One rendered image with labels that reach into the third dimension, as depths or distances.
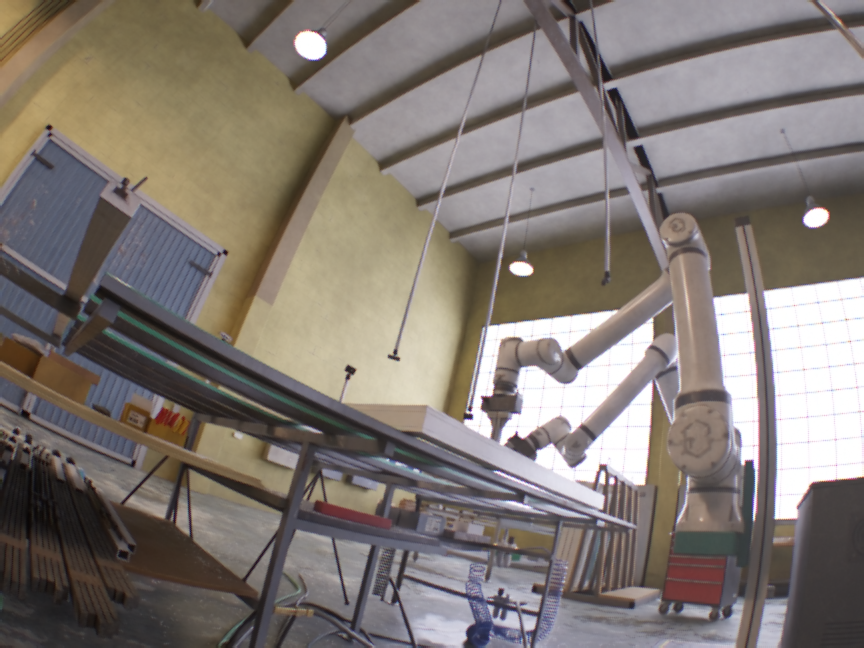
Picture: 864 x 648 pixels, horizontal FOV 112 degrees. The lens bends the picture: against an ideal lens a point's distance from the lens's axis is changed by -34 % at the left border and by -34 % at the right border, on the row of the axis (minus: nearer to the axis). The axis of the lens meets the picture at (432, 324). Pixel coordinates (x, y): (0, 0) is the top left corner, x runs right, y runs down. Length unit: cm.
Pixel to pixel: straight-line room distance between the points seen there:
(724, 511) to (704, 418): 27
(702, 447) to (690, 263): 51
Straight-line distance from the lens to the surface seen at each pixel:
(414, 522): 232
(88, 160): 794
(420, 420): 110
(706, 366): 112
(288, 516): 133
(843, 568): 124
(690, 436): 104
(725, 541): 117
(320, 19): 952
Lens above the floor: 66
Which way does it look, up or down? 25 degrees up
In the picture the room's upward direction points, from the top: 14 degrees clockwise
